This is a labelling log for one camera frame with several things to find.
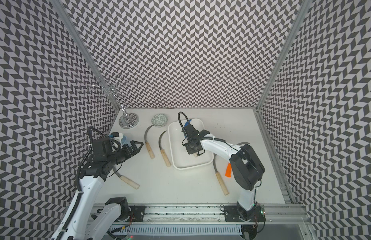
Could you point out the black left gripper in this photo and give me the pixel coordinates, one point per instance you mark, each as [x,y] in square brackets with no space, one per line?
[129,152]

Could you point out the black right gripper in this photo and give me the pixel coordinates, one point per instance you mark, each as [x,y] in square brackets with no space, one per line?
[190,151]

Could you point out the white plastic storage box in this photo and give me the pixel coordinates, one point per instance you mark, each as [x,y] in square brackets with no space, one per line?
[181,160]

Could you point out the blue blade wooden handle sickle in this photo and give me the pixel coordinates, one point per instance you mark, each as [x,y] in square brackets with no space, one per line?
[187,123]

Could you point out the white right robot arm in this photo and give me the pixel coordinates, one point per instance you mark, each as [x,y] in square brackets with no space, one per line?
[246,166]

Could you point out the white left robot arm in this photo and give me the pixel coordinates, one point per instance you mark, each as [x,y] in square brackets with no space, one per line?
[106,151]

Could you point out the light blue plastic cup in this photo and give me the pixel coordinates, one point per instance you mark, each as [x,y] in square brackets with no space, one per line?
[121,138]

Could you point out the green patterned ceramic bowl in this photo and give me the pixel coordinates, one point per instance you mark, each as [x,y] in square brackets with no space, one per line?
[159,120]

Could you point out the chrome mug tree stand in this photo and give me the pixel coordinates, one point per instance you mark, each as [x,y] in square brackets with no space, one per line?
[127,118]

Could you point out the orange handle small sickle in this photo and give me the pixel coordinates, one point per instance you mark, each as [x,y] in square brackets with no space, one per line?
[229,169]

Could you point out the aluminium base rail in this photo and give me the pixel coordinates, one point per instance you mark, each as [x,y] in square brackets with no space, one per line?
[155,214]

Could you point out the aluminium left corner post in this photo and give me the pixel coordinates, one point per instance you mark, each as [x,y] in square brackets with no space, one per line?
[64,17]

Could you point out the aluminium corner post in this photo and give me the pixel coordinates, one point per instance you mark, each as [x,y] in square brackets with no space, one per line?
[64,17]
[302,12]

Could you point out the aluminium right corner post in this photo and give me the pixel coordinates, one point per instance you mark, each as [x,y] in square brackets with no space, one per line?
[302,12]

